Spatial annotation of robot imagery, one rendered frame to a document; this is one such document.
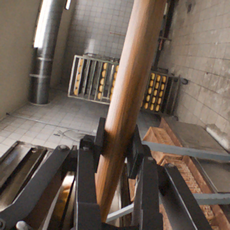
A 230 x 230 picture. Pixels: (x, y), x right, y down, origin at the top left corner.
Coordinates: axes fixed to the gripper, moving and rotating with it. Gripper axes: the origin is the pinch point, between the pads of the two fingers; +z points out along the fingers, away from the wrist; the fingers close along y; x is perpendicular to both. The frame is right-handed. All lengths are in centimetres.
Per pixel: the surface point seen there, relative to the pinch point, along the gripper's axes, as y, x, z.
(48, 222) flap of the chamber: -22, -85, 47
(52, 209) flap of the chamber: -22, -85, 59
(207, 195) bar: 51, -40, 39
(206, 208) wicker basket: 57, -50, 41
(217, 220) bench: 60, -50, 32
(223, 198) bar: 60, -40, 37
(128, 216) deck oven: 30, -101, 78
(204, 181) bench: 60, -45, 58
